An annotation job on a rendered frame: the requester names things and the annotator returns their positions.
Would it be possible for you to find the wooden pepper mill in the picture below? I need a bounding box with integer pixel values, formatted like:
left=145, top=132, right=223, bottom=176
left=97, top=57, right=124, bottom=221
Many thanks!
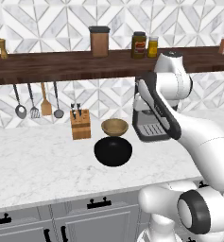
left=0, top=38, right=9, bottom=60

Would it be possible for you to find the dark grey coffee machine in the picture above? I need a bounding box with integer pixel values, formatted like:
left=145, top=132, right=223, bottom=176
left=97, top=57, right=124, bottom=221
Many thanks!
left=131, top=75, right=172, bottom=143

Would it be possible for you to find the grey cabinet door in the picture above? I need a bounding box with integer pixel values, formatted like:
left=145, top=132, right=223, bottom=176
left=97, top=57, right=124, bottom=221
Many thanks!
left=54, top=210, right=140, bottom=242
left=0, top=227, right=53, bottom=242

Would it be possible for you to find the black bowl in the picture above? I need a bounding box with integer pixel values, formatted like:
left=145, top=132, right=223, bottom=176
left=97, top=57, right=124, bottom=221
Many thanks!
left=94, top=135, right=133, bottom=167

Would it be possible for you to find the yellow jar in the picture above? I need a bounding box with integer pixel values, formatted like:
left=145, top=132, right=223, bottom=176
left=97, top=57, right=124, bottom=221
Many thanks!
left=146, top=36, right=159, bottom=59

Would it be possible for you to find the dark jar with red label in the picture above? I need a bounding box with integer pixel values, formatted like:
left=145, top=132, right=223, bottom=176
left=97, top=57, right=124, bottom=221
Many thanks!
left=130, top=31, right=147, bottom=60

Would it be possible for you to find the brown canister with black lid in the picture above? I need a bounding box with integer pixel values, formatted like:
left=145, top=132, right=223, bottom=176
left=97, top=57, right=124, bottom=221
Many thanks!
left=88, top=26, right=112, bottom=59

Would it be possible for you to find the hanging metal spoon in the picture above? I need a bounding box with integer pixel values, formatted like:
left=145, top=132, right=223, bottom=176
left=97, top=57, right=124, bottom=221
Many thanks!
left=12, top=83, right=27, bottom=120

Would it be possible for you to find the dark wooden wall shelf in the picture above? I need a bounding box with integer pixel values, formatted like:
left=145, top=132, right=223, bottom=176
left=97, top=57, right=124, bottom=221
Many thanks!
left=0, top=45, right=224, bottom=86

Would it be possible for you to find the small wooden bowl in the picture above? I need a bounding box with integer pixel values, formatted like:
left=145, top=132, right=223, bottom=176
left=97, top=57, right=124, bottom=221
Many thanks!
left=100, top=118, right=129, bottom=137

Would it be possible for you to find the hanging metal ladle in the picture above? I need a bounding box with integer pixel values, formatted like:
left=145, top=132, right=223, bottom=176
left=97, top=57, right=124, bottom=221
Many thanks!
left=52, top=81, right=65, bottom=119

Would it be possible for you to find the black cabinet door handle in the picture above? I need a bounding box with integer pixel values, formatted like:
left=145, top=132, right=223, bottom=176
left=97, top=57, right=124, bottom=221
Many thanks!
left=43, top=229, right=52, bottom=242
left=60, top=225, right=69, bottom=242

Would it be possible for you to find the hanging metal slotted turner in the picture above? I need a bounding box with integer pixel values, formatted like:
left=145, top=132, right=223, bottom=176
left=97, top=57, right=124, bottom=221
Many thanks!
left=26, top=82, right=42, bottom=120

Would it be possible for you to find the wooden knife block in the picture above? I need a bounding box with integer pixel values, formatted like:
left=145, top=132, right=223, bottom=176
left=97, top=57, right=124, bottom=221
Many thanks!
left=69, top=109, right=93, bottom=141

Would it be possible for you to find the grey drawer front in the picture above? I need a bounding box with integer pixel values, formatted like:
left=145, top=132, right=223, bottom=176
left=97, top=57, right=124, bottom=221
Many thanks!
left=0, top=205, right=52, bottom=234
left=50, top=190, right=140, bottom=225

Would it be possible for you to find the hanging wooden spatula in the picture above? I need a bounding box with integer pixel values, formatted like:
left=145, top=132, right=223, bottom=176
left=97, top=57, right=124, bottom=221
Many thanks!
left=40, top=81, right=53, bottom=116

